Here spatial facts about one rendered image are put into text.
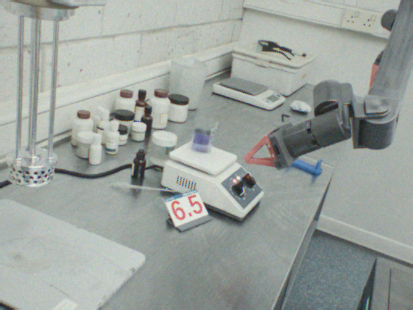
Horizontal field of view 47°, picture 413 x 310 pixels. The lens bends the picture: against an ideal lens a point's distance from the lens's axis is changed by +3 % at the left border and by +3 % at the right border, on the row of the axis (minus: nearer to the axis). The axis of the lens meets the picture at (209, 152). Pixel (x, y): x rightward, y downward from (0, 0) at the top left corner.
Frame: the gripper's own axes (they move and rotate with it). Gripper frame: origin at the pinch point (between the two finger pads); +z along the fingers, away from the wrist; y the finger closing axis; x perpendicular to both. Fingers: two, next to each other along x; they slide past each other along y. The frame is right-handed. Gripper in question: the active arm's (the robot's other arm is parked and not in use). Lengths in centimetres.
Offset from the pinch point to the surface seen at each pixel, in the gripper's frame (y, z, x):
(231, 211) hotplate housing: 0.4, 8.4, 8.8
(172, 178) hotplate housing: 0.5, 18.5, -1.8
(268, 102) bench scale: -85, 25, -7
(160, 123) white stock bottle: -31, 37, -15
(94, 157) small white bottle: 1.6, 35.0, -12.9
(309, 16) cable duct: -143, 13, -35
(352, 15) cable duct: -143, -4, -26
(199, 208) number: 3.7, 13.0, 5.6
